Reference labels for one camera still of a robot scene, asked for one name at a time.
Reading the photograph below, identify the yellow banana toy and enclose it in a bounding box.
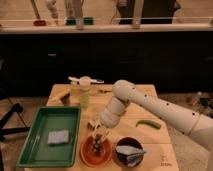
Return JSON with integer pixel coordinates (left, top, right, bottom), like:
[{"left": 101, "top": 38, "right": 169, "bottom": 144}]
[{"left": 50, "top": 89, "right": 70, "bottom": 102}]

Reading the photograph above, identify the grey sponge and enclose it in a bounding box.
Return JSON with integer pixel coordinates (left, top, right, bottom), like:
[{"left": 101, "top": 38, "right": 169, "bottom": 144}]
[{"left": 47, "top": 130, "right": 69, "bottom": 145}]

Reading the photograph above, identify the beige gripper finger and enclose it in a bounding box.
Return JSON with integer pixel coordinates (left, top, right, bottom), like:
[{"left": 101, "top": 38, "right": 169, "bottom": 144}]
[
  {"left": 101, "top": 129, "right": 109, "bottom": 140},
  {"left": 92, "top": 128, "right": 98, "bottom": 139}
]

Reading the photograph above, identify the silver fish toy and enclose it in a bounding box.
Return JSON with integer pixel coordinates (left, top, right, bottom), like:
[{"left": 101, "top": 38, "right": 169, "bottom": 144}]
[{"left": 115, "top": 145, "right": 145, "bottom": 167}]

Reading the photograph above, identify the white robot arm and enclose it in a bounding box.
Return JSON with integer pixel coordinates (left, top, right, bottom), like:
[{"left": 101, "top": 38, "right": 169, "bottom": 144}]
[{"left": 99, "top": 80, "right": 213, "bottom": 151}]

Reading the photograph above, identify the black tripod stand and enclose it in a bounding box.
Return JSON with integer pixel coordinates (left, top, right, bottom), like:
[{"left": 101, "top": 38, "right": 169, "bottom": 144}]
[{"left": 0, "top": 59, "right": 31, "bottom": 141}]

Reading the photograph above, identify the green tray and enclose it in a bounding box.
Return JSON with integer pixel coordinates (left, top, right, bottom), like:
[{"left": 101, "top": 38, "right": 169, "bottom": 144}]
[{"left": 17, "top": 106, "right": 81, "bottom": 168}]

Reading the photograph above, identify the dark grapes bunch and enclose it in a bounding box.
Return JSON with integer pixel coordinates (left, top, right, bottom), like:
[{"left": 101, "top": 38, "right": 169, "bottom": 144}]
[{"left": 92, "top": 135, "right": 103, "bottom": 155}]

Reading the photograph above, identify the dark cabinet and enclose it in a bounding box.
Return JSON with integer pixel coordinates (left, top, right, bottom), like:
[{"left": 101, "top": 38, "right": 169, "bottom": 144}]
[{"left": 0, "top": 31, "right": 213, "bottom": 96}]

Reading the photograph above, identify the dark bowl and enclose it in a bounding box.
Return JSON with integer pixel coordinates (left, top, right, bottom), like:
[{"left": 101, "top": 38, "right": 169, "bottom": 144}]
[{"left": 115, "top": 137, "right": 145, "bottom": 167}]

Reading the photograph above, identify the red bowl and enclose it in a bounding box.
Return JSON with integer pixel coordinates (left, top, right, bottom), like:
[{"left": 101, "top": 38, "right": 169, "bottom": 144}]
[{"left": 80, "top": 136, "right": 112, "bottom": 167}]

